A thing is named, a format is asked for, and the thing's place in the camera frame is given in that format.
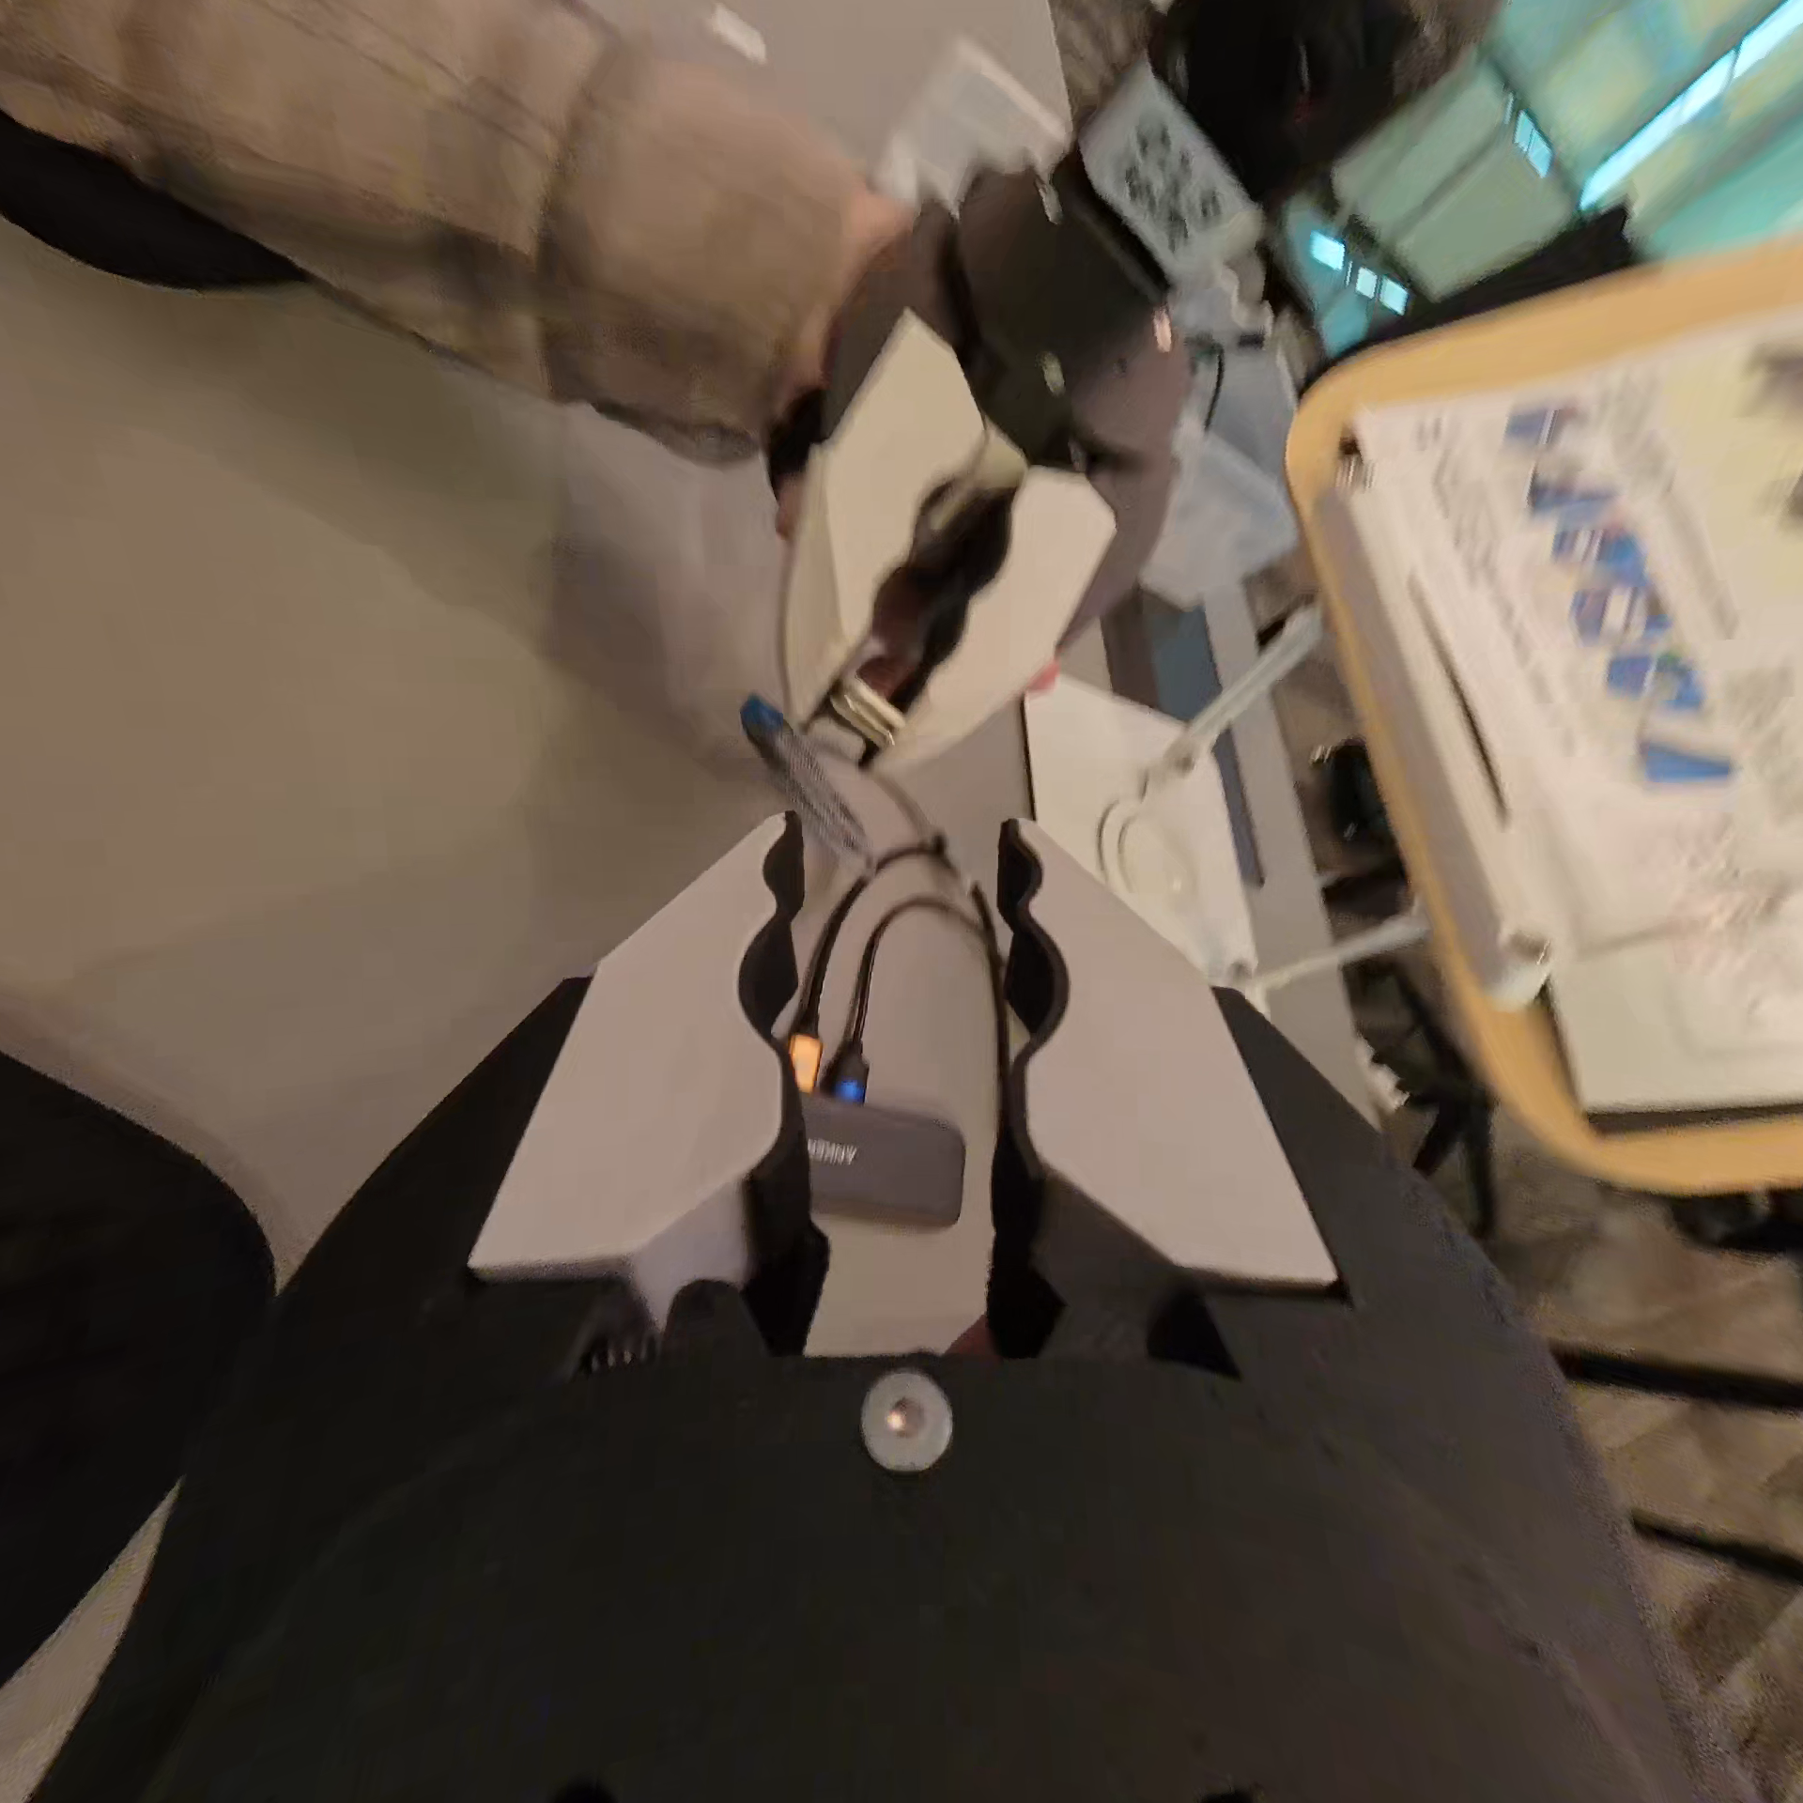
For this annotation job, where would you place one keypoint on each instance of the person's left forearm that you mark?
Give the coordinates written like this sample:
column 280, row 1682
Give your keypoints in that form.
column 423, row 170

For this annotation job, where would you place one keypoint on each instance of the slim black usb hub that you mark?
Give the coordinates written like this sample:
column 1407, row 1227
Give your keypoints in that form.
column 879, row 1161

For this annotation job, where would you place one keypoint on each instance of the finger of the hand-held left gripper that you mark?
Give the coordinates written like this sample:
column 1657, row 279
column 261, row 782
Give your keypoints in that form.
column 1029, row 579
column 860, row 508

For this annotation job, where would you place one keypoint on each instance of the instruction sheet on stand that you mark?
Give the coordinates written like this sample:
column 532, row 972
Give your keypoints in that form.
column 1465, row 987

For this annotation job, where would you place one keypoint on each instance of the white stand base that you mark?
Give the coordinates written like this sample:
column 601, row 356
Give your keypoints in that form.
column 1086, row 761

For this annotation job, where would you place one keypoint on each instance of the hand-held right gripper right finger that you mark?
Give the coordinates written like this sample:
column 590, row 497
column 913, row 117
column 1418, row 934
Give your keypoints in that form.
column 1170, row 1128

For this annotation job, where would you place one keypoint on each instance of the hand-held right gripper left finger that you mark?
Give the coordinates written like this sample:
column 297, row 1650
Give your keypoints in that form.
column 635, row 1128

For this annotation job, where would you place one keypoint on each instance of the clear plastic bin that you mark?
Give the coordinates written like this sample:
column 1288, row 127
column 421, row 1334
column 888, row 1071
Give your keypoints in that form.
column 1240, row 495

